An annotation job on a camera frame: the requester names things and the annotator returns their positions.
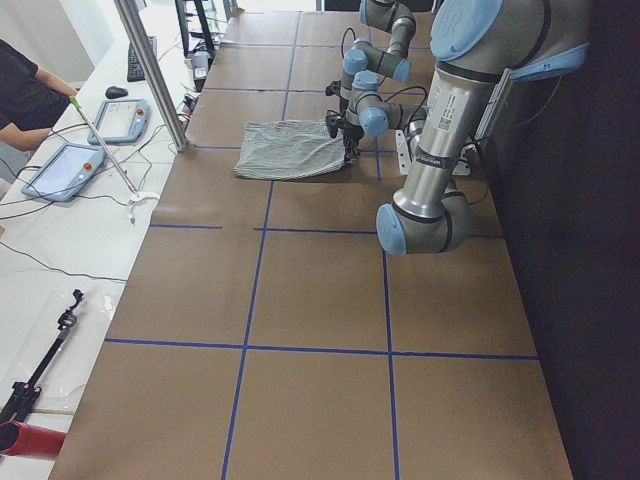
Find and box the near blue teach pendant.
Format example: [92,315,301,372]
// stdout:
[21,143,105,202]

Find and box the person in black shirt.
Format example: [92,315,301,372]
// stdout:
[1,40,77,152]

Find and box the far blue teach pendant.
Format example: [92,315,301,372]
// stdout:
[93,99,150,145]

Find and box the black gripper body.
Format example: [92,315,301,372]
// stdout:
[325,80,350,112]
[325,110,363,164]

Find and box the black keyboard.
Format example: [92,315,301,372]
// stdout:
[126,36,157,82]

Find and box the grey aluminium frame post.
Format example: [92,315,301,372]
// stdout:
[114,0,188,152]

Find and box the blue teach pendant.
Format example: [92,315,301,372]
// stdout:
[21,143,105,202]
[93,99,150,145]

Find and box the long metal reach stick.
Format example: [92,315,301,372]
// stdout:
[69,96,160,224]

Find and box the red cylinder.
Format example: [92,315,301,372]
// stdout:
[1,421,66,460]

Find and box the black computer mouse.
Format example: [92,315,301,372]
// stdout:
[105,86,128,99]

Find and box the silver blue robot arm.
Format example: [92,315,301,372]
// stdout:
[325,1,417,111]
[325,0,592,255]

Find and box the navy white striped polo shirt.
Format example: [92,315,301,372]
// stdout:
[233,120,346,180]

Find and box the black tripod tool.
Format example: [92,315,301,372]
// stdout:
[1,289,84,423]

